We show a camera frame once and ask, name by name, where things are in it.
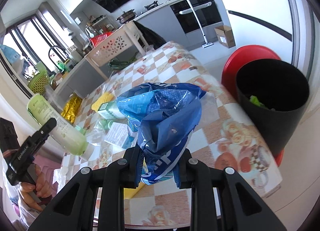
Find steel cooking pot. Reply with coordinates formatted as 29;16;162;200
116;9;137;24

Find green plastic basket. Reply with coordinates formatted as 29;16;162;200
28;72;50;95

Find green snack wrapper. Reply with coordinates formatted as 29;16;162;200
249;96;268;109

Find white blue medicine box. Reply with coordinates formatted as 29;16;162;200
104;122;132;149

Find green white lotion bottle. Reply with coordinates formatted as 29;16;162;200
27;93;88;156

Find checkered floral tablecloth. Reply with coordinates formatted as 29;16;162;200
75;42;282;229

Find black built-in oven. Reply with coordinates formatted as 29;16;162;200
170;0;222;33

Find gold foil bag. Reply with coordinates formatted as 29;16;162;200
61;93;82;124

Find white stick mop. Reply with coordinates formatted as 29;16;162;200
171;0;221;48

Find red plastic basket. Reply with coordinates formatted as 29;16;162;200
90;32;112;47

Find green vegetables on chair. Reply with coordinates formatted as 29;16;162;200
108;52;138;71

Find person's left hand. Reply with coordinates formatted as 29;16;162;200
20;164;52;211

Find small cardboard box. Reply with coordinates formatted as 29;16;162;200
215;25;235;48

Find white refrigerator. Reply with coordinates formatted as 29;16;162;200
207;0;296;64

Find black kitchen faucet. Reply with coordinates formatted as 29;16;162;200
48;45;67;73

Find black gas stove burner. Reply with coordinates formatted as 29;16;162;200
144;0;159;11

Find black trash bin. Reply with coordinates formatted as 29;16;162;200
236;59;310;156

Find red plastic stool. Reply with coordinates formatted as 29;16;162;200
222;45;291;165

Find yellow sponge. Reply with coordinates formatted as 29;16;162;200
91;92;115;112

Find blue plastic bag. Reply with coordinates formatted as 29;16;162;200
116;83;206;185

